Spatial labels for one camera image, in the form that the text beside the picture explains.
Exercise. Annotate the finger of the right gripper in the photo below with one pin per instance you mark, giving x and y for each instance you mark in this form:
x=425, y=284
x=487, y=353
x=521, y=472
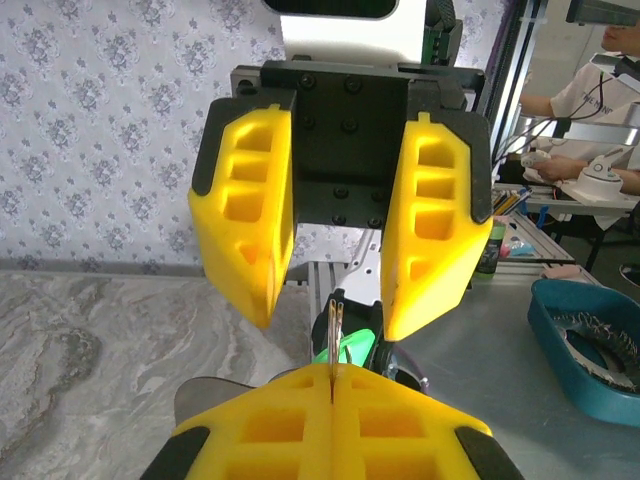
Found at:
x=435, y=280
x=235, y=250

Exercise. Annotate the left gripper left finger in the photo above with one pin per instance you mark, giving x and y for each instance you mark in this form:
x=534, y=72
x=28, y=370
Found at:
x=260, y=435

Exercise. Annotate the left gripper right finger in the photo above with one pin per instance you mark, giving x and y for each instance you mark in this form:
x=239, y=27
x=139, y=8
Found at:
x=400, y=435

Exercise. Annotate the green scissors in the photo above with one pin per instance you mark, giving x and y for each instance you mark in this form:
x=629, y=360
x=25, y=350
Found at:
x=357, y=345

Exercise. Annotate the green capped dark bottle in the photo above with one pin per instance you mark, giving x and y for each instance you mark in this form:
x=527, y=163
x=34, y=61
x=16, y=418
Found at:
x=490, y=250

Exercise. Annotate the light blue pink toy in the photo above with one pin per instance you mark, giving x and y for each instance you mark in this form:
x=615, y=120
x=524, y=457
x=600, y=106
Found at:
x=519, y=249

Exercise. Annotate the yellow pencil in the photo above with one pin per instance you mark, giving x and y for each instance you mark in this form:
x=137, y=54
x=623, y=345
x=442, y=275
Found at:
x=507, y=204

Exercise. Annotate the aluminium profile workbench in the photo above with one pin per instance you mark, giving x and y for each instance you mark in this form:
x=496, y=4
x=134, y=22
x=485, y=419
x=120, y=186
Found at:
x=545, y=245

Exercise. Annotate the blue clamp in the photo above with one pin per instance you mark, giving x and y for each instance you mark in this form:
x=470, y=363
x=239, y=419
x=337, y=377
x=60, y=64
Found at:
x=542, y=215

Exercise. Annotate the pink cloth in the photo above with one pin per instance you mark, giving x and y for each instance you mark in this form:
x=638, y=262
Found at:
x=562, y=272

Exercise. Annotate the blue plastic tray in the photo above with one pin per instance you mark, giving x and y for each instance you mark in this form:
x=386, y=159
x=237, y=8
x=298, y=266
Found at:
x=550, y=350

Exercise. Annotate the white handheld controller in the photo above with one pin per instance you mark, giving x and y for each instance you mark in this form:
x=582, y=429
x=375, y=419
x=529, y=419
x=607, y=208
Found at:
x=531, y=162

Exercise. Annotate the person's hand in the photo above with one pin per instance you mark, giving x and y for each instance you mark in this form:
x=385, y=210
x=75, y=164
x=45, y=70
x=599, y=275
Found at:
x=550, y=169

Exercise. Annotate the white round desk device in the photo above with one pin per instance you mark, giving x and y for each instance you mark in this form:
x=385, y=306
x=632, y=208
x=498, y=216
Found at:
x=600, y=180

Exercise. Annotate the person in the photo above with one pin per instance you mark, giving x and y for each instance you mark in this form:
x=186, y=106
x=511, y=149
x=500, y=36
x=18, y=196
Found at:
x=585, y=95

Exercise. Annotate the aluminium arm base rail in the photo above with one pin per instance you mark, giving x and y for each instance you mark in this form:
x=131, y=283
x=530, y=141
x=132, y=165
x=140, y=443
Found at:
x=320, y=280

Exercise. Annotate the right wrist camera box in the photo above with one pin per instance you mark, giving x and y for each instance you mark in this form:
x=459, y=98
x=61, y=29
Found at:
x=350, y=40

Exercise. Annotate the aluminium frame post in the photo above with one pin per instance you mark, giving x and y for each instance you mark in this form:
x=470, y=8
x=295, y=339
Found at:
x=515, y=75

